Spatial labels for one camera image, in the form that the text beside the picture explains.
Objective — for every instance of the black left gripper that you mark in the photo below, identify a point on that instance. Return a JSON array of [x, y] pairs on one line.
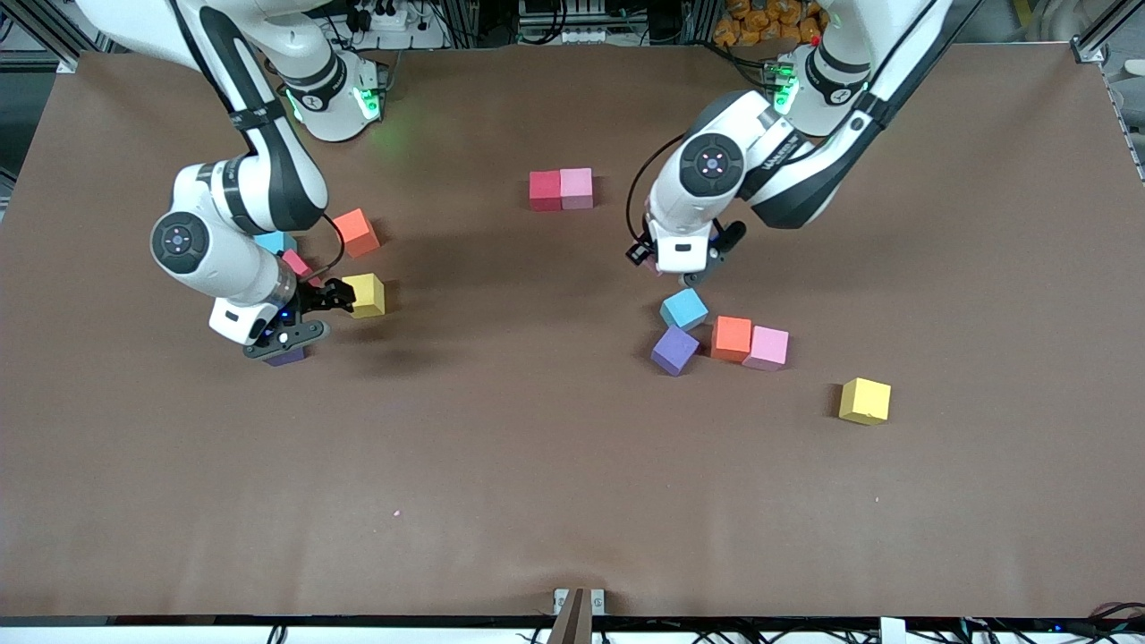
[[640, 252]]

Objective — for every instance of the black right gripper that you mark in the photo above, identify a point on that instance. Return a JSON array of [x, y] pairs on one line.
[[315, 299]]

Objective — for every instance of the yellow foam cube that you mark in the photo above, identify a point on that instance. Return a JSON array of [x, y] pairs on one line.
[[865, 402], [368, 300]]

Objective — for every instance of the red foam cube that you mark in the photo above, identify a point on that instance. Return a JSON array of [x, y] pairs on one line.
[[295, 264], [545, 192]]

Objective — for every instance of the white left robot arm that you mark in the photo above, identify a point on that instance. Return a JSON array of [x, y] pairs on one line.
[[711, 165]]

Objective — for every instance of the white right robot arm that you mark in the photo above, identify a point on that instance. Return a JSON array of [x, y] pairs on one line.
[[183, 241]]

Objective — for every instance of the light blue foam cube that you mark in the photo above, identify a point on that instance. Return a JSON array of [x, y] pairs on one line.
[[273, 241], [683, 309]]

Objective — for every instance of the orange foam cube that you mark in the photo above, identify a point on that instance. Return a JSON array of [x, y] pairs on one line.
[[355, 231], [732, 337]]

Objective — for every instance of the purple foam cube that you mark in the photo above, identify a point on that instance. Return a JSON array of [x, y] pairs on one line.
[[291, 360], [674, 351]]

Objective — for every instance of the brown table cover sheet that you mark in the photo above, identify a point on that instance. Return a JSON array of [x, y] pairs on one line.
[[572, 465]]

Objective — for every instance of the pile of orange objects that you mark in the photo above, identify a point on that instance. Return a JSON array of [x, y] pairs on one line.
[[760, 18]]

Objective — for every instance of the white power strip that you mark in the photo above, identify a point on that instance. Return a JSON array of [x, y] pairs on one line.
[[385, 18]]

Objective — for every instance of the white corner bracket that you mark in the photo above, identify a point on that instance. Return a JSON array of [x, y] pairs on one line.
[[1089, 52], [68, 64]]

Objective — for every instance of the metal bracket with post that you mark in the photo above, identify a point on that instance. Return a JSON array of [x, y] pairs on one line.
[[572, 617]]

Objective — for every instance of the aluminium frame profile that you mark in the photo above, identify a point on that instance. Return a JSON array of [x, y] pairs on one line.
[[54, 29], [1118, 22]]

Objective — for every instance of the aluminium edge rail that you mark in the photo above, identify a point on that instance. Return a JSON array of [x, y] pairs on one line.
[[1129, 134]]

